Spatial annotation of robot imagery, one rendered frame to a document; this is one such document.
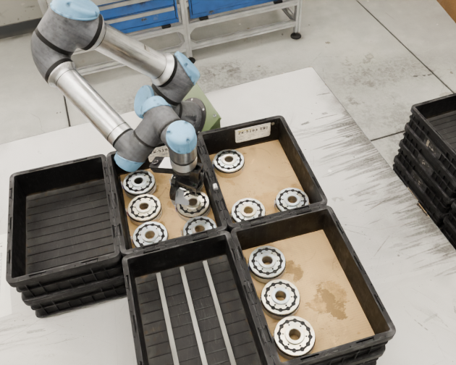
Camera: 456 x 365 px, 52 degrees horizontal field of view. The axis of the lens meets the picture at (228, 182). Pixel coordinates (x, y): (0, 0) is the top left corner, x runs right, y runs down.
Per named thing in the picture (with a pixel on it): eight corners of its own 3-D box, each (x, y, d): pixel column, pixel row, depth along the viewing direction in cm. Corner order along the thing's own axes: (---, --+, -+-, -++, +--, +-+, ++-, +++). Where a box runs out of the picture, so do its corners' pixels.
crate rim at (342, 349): (229, 233, 132) (229, 228, 130) (328, 208, 136) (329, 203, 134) (276, 374, 106) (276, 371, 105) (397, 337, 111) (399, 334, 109)
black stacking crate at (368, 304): (231, 252, 139) (229, 230, 130) (324, 227, 143) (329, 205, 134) (275, 387, 114) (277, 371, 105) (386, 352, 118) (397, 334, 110)
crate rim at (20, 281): (12, 178, 148) (9, 173, 146) (107, 157, 152) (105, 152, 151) (9, 289, 123) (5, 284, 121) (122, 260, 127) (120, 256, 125)
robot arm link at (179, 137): (184, 111, 121) (203, 135, 118) (186, 135, 131) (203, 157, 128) (158, 126, 119) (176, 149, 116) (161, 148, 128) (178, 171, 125)
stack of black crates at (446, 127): (387, 171, 244) (410, 105, 210) (437, 156, 249) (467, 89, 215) (433, 232, 219) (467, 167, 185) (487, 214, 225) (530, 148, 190)
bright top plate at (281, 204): (272, 190, 147) (272, 190, 147) (304, 186, 148) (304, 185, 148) (279, 216, 141) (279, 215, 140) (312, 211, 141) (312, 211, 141)
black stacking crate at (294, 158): (200, 158, 164) (197, 134, 155) (280, 139, 168) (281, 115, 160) (230, 250, 139) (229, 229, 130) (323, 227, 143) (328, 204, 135)
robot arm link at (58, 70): (7, 56, 134) (122, 177, 127) (26, 24, 130) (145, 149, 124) (37, 59, 144) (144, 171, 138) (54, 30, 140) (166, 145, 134)
